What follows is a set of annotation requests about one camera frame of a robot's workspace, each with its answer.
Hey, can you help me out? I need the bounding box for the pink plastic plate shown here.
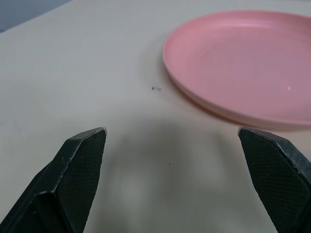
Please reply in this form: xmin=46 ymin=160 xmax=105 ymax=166
xmin=162 ymin=10 xmax=311 ymax=131

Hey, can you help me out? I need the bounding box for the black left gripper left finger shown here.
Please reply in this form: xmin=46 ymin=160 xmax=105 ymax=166
xmin=0 ymin=127 xmax=108 ymax=233

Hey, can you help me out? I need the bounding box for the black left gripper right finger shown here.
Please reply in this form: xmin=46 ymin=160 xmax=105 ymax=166
xmin=237 ymin=127 xmax=311 ymax=233

